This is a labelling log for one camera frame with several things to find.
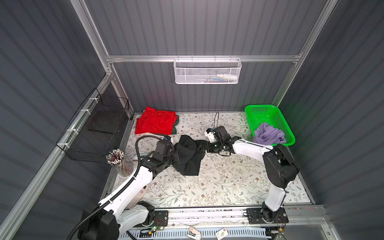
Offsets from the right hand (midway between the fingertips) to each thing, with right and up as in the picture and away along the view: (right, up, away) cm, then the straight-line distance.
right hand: (203, 150), depth 91 cm
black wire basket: (-55, +13, -17) cm, 58 cm away
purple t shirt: (+44, +9, +9) cm, 46 cm away
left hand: (-14, -1, -9) cm, 17 cm away
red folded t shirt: (-34, +18, +17) cm, 42 cm away
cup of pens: (-45, -2, -16) cm, 48 cm away
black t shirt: (-8, -2, -2) cm, 9 cm away
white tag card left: (-6, -35, -23) cm, 42 cm away
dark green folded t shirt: (-21, +12, +17) cm, 29 cm away
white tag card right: (+7, -36, -22) cm, 43 cm away
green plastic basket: (+44, +24, +25) cm, 56 cm away
